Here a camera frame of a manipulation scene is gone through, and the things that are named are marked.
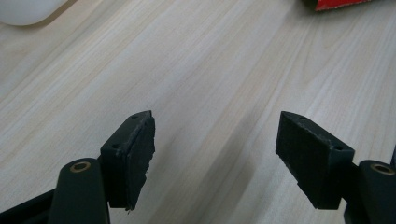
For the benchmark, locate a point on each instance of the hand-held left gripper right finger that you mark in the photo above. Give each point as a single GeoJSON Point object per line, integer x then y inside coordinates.
{"type": "Point", "coordinates": [314, 158]}

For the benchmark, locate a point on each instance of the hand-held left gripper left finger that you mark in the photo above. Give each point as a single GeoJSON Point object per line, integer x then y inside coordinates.
{"type": "Point", "coordinates": [130, 158]}

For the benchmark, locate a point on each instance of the white round container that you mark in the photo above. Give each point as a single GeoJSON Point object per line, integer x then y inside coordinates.
{"type": "Point", "coordinates": [29, 11]}

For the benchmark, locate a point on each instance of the red packet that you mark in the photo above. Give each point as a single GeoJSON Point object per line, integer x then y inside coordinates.
{"type": "Point", "coordinates": [334, 3]}

